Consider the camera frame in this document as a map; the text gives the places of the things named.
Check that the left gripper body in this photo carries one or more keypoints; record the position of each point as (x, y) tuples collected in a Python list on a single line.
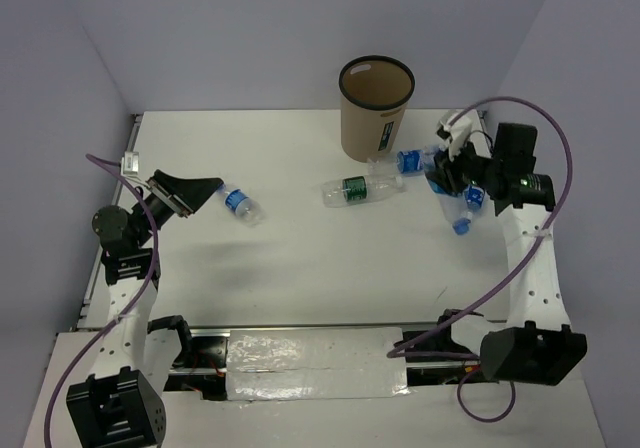
[(172, 203)]

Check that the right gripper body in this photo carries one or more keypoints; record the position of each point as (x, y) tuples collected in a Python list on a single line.
[(474, 167)]

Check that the crushed blue label bottle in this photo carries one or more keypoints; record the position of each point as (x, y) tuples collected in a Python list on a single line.
[(460, 210)]

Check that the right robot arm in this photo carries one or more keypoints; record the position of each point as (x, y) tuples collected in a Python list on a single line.
[(536, 344)]

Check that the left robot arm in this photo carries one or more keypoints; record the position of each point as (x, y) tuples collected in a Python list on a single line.
[(120, 403)]

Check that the blue label bottle by bin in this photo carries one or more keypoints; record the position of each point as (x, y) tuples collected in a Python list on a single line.
[(404, 162)]

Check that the brown cylindrical paper bin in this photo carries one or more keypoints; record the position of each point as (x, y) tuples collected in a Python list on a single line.
[(375, 91)]

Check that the green label clear bottle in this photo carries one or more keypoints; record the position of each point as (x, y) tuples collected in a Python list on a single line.
[(361, 189)]

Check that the shiny silver foil sheet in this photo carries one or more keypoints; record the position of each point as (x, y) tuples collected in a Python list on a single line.
[(314, 364)]

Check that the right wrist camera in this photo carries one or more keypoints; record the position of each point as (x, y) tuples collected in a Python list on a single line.
[(454, 129)]

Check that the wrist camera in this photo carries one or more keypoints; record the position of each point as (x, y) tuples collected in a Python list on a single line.
[(129, 165), (454, 129)]

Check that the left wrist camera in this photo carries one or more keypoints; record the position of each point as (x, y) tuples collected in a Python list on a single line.
[(129, 165)]

